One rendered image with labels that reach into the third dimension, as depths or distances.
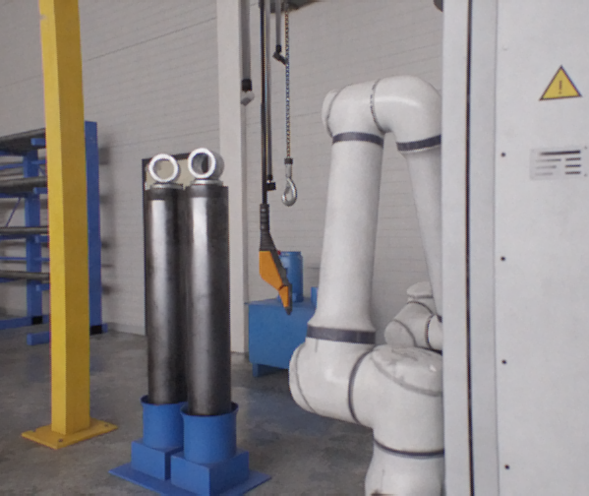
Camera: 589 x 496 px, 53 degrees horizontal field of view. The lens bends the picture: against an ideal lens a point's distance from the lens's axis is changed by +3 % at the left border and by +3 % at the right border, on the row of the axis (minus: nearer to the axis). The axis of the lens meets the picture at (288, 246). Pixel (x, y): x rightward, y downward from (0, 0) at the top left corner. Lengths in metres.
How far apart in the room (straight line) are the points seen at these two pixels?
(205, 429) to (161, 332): 0.54
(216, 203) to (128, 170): 4.77
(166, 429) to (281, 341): 1.87
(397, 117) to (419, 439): 0.64
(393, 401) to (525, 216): 0.42
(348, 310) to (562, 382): 0.44
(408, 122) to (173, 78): 5.85
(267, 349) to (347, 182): 3.73
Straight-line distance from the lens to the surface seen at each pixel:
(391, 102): 1.27
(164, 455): 3.16
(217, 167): 2.86
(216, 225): 2.80
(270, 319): 4.85
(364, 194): 1.27
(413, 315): 1.52
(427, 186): 1.30
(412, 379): 1.13
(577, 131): 1.02
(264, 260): 2.42
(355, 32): 5.44
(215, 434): 2.94
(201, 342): 2.85
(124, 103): 7.68
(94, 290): 7.56
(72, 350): 3.90
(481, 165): 0.99
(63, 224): 3.81
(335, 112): 1.35
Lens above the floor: 1.24
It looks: 2 degrees down
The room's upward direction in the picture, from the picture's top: 1 degrees counter-clockwise
